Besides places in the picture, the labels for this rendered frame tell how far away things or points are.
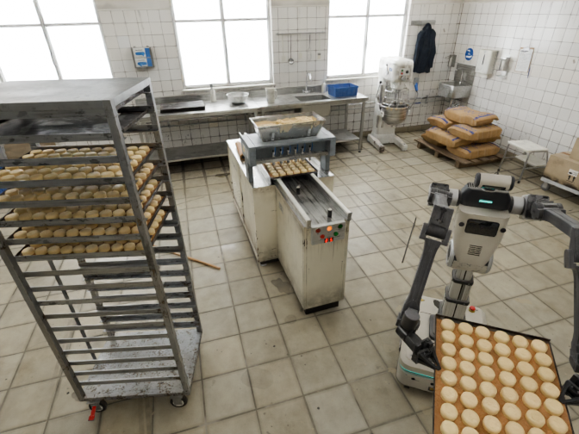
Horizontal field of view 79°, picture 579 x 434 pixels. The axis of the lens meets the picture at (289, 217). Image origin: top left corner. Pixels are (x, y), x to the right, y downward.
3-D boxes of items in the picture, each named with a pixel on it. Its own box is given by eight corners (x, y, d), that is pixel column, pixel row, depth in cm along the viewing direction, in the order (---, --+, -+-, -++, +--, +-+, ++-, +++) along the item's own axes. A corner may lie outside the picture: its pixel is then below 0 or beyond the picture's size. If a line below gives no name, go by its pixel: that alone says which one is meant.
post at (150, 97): (202, 331, 250) (150, 77, 163) (202, 334, 247) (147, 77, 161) (198, 331, 250) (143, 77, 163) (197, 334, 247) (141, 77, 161)
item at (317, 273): (277, 264, 332) (274, 177, 286) (312, 257, 341) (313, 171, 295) (303, 318, 274) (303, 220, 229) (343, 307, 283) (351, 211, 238)
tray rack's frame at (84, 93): (204, 337, 255) (151, 76, 165) (191, 406, 212) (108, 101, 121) (115, 342, 253) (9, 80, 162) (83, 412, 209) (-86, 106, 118)
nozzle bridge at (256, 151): (243, 172, 310) (239, 134, 293) (320, 162, 329) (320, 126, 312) (252, 188, 283) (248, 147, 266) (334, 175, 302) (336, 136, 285)
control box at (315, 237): (310, 243, 240) (310, 226, 233) (342, 236, 247) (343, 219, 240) (312, 245, 237) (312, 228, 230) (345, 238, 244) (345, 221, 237)
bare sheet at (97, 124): (148, 111, 167) (147, 108, 167) (117, 138, 133) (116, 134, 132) (18, 115, 165) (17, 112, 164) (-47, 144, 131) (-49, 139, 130)
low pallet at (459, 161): (413, 145, 609) (414, 139, 604) (451, 139, 631) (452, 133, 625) (463, 170, 511) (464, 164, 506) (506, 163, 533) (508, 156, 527)
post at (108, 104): (190, 390, 211) (113, 97, 125) (189, 394, 209) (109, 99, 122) (185, 390, 211) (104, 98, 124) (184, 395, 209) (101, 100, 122)
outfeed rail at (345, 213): (269, 135, 401) (269, 129, 398) (271, 134, 402) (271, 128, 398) (347, 221, 236) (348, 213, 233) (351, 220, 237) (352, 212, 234)
